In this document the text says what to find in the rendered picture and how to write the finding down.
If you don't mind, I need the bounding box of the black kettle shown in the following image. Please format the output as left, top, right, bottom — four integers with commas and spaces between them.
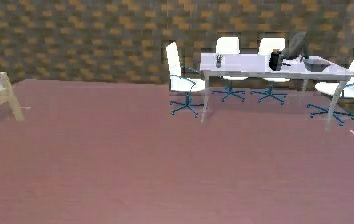
268, 49, 285, 72

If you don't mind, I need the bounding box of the white office table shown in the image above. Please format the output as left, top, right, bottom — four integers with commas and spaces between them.
199, 52, 354, 132

